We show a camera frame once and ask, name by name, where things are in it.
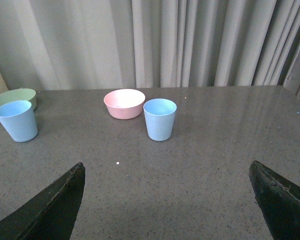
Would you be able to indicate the light blue cup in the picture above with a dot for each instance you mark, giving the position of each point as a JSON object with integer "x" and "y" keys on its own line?
{"x": 159, "y": 118}
{"x": 19, "y": 120}

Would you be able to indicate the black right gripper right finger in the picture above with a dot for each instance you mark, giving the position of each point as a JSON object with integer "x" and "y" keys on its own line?
{"x": 279, "y": 201}

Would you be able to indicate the pink bowl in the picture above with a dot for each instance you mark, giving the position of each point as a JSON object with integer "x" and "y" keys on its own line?
{"x": 124, "y": 104}

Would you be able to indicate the green bowl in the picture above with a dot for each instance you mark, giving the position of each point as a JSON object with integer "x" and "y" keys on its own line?
{"x": 25, "y": 94}

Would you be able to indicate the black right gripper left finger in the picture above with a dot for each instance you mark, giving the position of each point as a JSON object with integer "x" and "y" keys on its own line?
{"x": 51, "y": 214}

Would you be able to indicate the grey curtain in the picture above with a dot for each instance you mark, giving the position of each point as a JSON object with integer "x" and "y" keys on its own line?
{"x": 107, "y": 44}

